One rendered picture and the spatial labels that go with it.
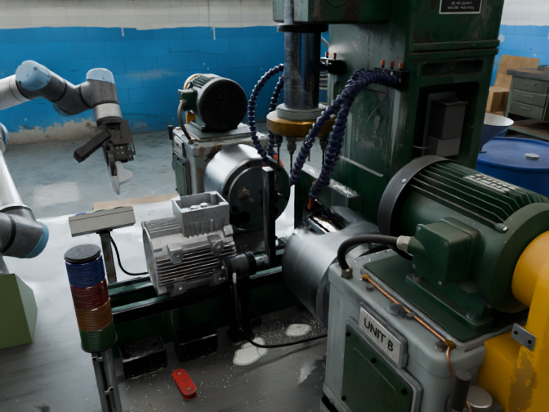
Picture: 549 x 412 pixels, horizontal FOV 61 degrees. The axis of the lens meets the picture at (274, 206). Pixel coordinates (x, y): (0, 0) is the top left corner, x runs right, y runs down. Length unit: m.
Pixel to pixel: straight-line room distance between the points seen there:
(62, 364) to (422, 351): 0.89
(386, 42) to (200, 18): 5.58
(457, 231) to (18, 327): 1.08
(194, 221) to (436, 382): 0.68
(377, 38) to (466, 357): 0.82
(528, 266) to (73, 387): 0.97
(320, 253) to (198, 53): 5.88
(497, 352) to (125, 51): 6.19
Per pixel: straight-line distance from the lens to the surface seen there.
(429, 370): 0.72
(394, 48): 1.22
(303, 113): 1.18
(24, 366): 1.34
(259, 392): 1.13
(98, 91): 1.46
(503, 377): 0.74
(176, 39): 6.67
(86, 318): 0.89
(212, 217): 1.17
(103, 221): 1.37
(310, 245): 1.02
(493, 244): 0.67
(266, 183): 1.09
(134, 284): 1.32
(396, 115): 1.22
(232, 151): 1.55
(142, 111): 6.71
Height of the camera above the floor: 1.60
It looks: 23 degrees down
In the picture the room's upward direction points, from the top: straight up
